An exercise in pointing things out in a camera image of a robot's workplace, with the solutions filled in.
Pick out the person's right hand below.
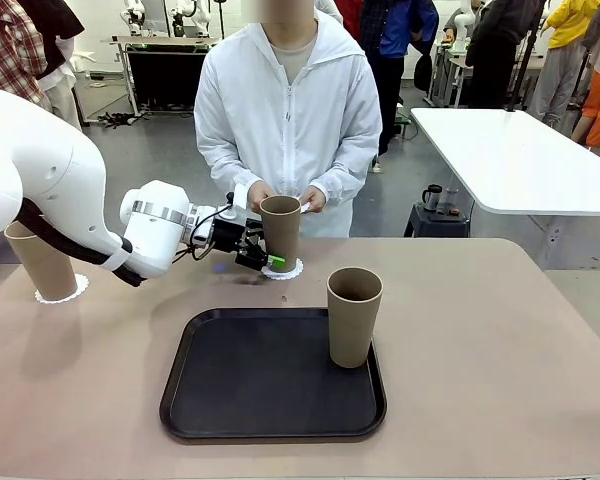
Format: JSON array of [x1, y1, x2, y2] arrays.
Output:
[[246, 180, 277, 212]]

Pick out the tall brown paper cup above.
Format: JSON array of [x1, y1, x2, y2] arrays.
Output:
[[327, 266, 385, 370], [3, 219, 79, 303], [258, 195, 302, 274]]

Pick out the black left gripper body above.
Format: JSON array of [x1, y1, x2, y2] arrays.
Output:
[[212, 217, 269, 272]]

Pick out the person in beige trousers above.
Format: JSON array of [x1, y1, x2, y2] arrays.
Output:
[[19, 0, 89, 132]]

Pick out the person in white jacket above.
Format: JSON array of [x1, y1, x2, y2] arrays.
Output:
[[193, 0, 384, 239]]

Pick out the person in yellow top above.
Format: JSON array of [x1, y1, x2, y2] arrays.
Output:
[[527, 0, 600, 124]]

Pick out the white sleeved right forearm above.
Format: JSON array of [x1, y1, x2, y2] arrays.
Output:
[[193, 139, 261, 204]]

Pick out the dark grey stool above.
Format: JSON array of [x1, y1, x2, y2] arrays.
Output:
[[403, 201, 473, 238]]

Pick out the black braided left arm cable sleeve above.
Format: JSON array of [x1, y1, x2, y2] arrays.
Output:
[[16, 196, 145, 289]]

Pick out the person in plaid shirt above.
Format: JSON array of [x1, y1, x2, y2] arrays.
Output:
[[0, 0, 51, 109]]

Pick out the white sleeved left forearm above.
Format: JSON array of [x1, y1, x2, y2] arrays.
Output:
[[315, 142, 384, 206]]

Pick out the black stand pole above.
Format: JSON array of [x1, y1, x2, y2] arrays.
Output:
[[504, 0, 542, 112]]

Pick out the white background table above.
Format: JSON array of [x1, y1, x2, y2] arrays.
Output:
[[409, 105, 600, 271]]

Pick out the person in blue jacket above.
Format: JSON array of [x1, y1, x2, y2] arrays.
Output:
[[358, 0, 441, 157]]

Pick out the background workbench with black panel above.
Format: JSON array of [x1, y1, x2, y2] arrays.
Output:
[[107, 33, 222, 115]]

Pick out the black plastic serving tray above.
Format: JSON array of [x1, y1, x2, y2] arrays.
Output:
[[158, 306, 389, 444]]

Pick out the black and steel mug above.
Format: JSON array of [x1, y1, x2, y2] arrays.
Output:
[[421, 182, 444, 212]]

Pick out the person in black coat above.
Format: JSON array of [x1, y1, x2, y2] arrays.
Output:
[[465, 0, 532, 109]]

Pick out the black cable heap on floor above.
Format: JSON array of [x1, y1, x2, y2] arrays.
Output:
[[96, 109, 149, 129]]

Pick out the person's left hand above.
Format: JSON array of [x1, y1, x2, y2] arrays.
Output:
[[302, 185, 328, 214]]

